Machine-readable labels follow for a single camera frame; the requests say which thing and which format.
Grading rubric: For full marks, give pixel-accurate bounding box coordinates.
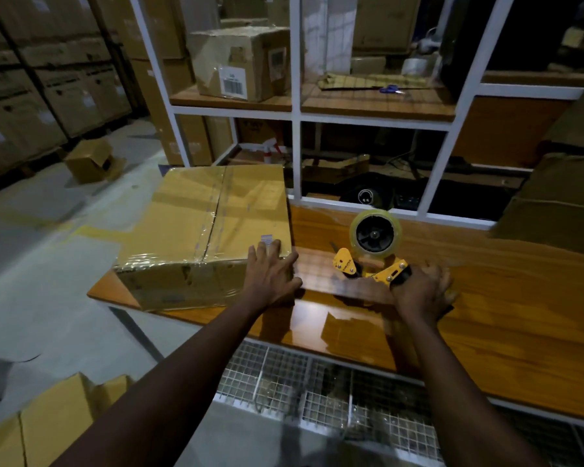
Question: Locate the person's right hand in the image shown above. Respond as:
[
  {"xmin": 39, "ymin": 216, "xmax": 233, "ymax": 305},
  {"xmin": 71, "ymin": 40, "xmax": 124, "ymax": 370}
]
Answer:
[{"xmin": 389, "ymin": 265, "xmax": 458, "ymax": 326}]

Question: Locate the person's left hand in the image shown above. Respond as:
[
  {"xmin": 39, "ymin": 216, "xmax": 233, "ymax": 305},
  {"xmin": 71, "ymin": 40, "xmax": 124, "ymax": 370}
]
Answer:
[{"xmin": 243, "ymin": 240, "xmax": 304, "ymax": 312}]

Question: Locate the clear packing tape roll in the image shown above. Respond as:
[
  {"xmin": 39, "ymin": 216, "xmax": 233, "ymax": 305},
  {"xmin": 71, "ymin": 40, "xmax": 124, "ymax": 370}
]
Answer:
[{"xmin": 348, "ymin": 208, "xmax": 404, "ymax": 261}]

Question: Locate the yellow-brown cardboard box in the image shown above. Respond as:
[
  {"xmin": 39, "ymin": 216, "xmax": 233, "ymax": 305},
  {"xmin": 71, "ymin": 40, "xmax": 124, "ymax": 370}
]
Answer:
[{"xmin": 114, "ymin": 163, "xmax": 293, "ymax": 312}]

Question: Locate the yellow cardboard box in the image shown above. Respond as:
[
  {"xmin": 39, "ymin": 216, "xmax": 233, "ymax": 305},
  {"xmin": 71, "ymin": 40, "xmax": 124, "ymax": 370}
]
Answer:
[
  {"xmin": 93, "ymin": 374, "xmax": 136, "ymax": 414},
  {"xmin": 0, "ymin": 372, "xmax": 96, "ymax": 467}
]

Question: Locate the person's right forearm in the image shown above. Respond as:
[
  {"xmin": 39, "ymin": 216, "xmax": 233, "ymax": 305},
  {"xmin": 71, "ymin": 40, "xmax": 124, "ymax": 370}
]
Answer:
[{"xmin": 401, "ymin": 315, "xmax": 548, "ymax": 467}]

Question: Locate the person's left forearm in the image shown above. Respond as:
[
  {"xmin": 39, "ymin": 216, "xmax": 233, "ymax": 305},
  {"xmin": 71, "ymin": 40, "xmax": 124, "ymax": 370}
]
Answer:
[{"xmin": 51, "ymin": 298, "xmax": 266, "ymax": 467}]

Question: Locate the printed brown cardboard box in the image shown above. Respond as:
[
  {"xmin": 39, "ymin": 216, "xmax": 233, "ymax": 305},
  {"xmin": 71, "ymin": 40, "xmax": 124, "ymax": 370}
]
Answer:
[{"xmin": 236, "ymin": 119, "xmax": 286, "ymax": 144}]

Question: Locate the tall labelled cardboard box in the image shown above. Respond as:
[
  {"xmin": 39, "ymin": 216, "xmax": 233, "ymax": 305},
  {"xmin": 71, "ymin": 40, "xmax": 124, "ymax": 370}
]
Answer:
[{"xmin": 130, "ymin": 58, "xmax": 214, "ymax": 167}]

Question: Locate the flattened cardboard sheet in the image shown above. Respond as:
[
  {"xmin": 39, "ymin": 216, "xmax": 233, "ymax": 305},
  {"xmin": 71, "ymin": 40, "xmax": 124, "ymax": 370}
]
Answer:
[{"xmin": 317, "ymin": 72, "xmax": 429, "ymax": 91}]

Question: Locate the taped box with barcode label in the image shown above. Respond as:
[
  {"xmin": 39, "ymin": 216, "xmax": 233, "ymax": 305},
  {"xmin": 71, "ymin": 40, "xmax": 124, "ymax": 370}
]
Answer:
[{"xmin": 187, "ymin": 26, "xmax": 292, "ymax": 102}]

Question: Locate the wide brown cardboard box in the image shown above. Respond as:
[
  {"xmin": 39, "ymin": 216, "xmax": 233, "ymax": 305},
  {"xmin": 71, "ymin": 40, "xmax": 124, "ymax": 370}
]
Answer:
[{"xmin": 92, "ymin": 0, "xmax": 186, "ymax": 62}]

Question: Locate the orange wooden table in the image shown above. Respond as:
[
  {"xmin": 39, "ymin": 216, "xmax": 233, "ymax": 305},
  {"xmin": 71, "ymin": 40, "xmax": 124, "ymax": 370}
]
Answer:
[{"xmin": 87, "ymin": 204, "xmax": 584, "ymax": 424}]

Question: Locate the black round-logo device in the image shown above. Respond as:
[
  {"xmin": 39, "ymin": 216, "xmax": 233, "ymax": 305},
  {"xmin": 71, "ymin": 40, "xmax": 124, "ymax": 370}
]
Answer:
[{"xmin": 352, "ymin": 182, "xmax": 390, "ymax": 210}]

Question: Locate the white spray bottle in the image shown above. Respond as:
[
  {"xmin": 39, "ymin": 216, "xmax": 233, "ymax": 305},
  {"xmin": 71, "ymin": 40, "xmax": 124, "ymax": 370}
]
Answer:
[{"xmin": 252, "ymin": 137, "xmax": 289, "ymax": 163}]

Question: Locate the wooden shelf board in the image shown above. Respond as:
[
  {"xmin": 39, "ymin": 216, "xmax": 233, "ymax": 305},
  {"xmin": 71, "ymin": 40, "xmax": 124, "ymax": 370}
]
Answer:
[{"xmin": 169, "ymin": 77, "xmax": 456, "ymax": 123}]

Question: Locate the black monitor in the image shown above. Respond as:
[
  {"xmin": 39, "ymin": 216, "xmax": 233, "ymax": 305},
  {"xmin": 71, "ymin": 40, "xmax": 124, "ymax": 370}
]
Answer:
[{"xmin": 440, "ymin": 0, "xmax": 584, "ymax": 101}]

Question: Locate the large brown background carton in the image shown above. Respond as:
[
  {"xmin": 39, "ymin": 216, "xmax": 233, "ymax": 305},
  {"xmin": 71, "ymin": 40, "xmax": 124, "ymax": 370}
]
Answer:
[{"xmin": 352, "ymin": 0, "xmax": 422, "ymax": 54}]

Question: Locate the white wire mesh shelf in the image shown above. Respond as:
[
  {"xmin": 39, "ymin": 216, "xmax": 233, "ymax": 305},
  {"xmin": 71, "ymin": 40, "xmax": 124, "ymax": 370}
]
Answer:
[{"xmin": 213, "ymin": 337, "xmax": 584, "ymax": 467}]

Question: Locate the white metal shelf frame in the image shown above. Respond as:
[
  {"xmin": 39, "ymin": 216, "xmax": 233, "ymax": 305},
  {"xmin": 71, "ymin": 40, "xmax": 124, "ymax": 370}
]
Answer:
[{"xmin": 128, "ymin": 0, "xmax": 584, "ymax": 232}]

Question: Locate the wall of stacked cartons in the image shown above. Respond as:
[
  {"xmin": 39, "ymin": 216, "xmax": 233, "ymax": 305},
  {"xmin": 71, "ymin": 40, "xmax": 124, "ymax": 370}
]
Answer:
[{"xmin": 0, "ymin": 0, "xmax": 132, "ymax": 183}]

